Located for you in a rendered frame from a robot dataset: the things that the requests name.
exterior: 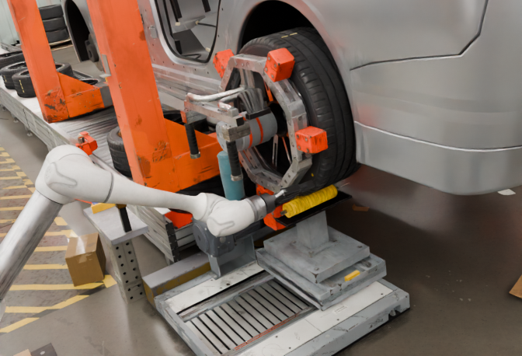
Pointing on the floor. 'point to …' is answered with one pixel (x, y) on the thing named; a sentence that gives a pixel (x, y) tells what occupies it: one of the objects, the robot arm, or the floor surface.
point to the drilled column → (127, 270)
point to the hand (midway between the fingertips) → (305, 186)
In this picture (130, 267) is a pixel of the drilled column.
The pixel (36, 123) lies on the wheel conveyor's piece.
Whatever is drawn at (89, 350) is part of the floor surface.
